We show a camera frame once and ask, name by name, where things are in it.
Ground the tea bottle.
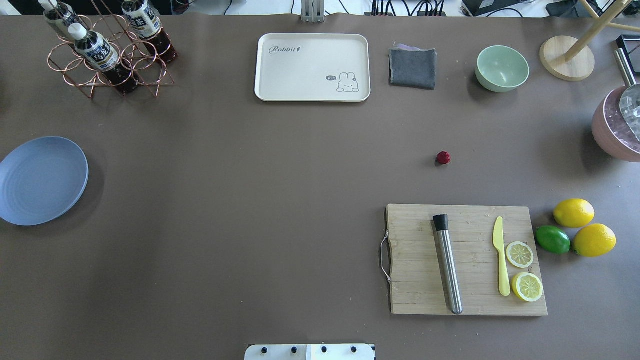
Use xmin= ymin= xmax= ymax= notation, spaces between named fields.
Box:
xmin=121 ymin=0 xmax=178 ymax=64
xmin=38 ymin=0 xmax=84 ymax=41
xmin=68 ymin=22 xmax=138 ymax=94

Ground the yellow plastic knife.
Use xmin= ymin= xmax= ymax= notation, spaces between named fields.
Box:
xmin=493 ymin=216 xmax=511 ymax=297

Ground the grey folded cloth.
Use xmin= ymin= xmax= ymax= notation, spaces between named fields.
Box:
xmin=388 ymin=43 xmax=437 ymax=91

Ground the front tea bottle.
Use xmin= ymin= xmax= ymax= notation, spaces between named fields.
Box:
xmin=68 ymin=22 xmax=138 ymax=94

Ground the wooden cup stand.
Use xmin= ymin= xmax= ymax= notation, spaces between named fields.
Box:
xmin=539 ymin=0 xmax=640 ymax=82

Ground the pink ice bowl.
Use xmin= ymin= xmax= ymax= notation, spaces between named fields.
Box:
xmin=591 ymin=86 xmax=640 ymax=163

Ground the right tea bottle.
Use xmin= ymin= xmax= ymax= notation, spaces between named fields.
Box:
xmin=121 ymin=0 xmax=178 ymax=64

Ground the upper whole lemon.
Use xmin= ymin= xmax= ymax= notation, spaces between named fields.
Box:
xmin=552 ymin=198 xmax=595 ymax=228

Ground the left tea bottle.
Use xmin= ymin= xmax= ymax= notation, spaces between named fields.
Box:
xmin=38 ymin=0 xmax=84 ymax=41

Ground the steel muddler black tip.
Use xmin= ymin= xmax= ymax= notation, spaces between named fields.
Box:
xmin=432 ymin=214 xmax=464 ymax=315

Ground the blue round plate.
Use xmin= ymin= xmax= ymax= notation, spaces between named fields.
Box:
xmin=0 ymin=136 xmax=89 ymax=226

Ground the lower whole lemon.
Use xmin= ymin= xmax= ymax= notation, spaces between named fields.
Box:
xmin=573 ymin=223 xmax=617 ymax=258

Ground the cream rabbit tray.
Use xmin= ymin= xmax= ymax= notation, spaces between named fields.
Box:
xmin=254 ymin=33 xmax=371 ymax=102

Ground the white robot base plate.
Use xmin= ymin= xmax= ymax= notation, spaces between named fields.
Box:
xmin=244 ymin=342 xmax=377 ymax=360

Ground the green bowl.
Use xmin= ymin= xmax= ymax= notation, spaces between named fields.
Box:
xmin=475 ymin=45 xmax=530 ymax=93

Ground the green lime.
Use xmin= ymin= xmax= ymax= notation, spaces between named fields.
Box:
xmin=534 ymin=225 xmax=571 ymax=255

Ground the copper wire bottle rack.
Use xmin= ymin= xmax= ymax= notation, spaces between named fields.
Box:
xmin=46 ymin=0 xmax=174 ymax=99

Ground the lemon half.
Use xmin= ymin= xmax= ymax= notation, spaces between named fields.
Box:
xmin=510 ymin=272 xmax=544 ymax=302
xmin=505 ymin=241 xmax=535 ymax=269

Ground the lower lemon half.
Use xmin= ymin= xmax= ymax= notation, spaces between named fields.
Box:
xmin=510 ymin=272 xmax=544 ymax=302

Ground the upper lemon half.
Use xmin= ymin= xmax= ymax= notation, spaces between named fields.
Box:
xmin=505 ymin=241 xmax=535 ymax=269

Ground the red strawberry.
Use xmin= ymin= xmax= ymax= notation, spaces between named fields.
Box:
xmin=435 ymin=151 xmax=451 ymax=166

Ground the whole lemon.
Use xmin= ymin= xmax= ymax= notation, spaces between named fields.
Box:
xmin=552 ymin=198 xmax=595 ymax=228
xmin=573 ymin=223 xmax=617 ymax=258

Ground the metal ice scoop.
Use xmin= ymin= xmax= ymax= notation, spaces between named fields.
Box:
xmin=615 ymin=48 xmax=640 ymax=141

